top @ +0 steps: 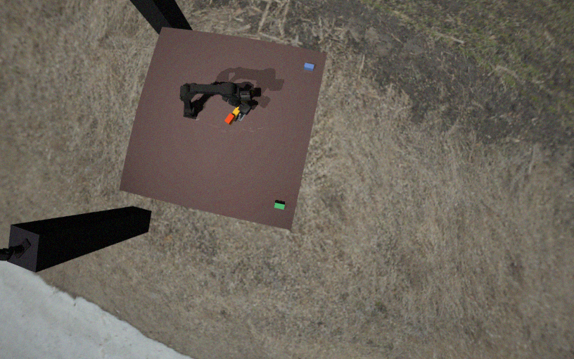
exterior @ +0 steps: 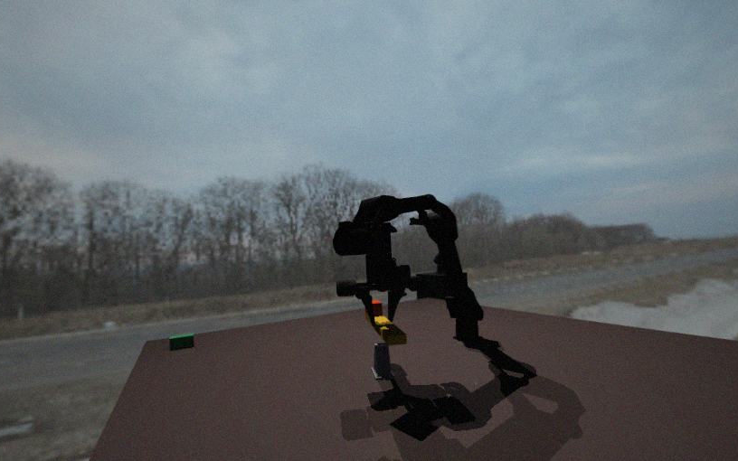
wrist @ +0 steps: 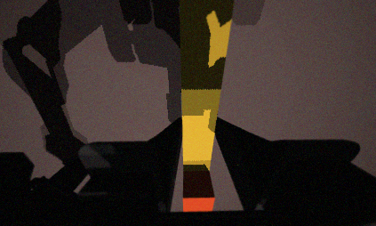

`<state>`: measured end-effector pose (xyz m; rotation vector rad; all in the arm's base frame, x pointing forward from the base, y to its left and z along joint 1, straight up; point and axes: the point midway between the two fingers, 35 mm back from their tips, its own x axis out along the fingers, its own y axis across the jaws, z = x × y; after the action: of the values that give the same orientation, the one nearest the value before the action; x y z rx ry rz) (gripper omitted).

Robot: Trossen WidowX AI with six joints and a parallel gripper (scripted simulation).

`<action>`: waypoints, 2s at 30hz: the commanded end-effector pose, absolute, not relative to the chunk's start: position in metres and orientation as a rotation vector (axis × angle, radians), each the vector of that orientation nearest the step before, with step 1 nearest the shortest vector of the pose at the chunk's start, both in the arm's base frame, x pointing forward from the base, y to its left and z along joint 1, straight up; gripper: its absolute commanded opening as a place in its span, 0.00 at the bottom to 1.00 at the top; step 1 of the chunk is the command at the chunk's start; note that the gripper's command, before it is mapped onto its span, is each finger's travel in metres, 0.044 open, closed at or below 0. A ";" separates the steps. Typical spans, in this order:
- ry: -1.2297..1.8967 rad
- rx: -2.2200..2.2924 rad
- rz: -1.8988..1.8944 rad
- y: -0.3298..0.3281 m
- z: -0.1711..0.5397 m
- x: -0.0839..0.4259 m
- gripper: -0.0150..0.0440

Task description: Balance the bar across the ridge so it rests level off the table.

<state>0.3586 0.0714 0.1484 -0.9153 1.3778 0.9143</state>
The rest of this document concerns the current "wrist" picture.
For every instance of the yellow bar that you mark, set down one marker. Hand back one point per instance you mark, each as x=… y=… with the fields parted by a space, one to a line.
x=204 y=32

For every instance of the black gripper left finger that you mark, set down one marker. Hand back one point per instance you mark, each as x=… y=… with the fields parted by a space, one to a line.
x=158 y=156

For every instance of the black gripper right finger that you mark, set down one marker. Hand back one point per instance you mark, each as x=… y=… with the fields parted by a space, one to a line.
x=255 y=164

